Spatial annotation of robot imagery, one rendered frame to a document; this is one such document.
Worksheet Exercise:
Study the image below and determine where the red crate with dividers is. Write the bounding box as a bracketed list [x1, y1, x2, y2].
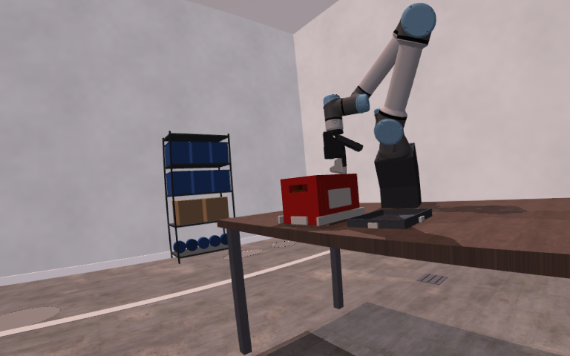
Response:
[281, 174, 360, 225]

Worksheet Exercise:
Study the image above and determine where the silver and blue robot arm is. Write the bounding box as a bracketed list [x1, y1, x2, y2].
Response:
[323, 3, 436, 159]

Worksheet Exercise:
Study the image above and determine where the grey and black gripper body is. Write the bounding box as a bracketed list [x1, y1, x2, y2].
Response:
[323, 129, 345, 159]

